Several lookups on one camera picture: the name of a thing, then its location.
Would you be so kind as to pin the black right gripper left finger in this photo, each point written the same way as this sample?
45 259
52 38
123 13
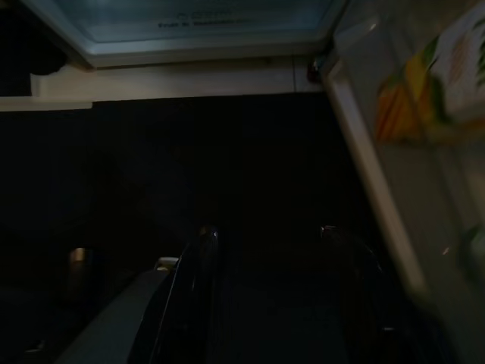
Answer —
193 303

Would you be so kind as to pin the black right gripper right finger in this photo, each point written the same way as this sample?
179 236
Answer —
363 311

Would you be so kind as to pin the clear fridge crisper drawer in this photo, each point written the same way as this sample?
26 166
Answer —
189 30

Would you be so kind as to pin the colourful juice carton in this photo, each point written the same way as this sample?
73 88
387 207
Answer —
409 106

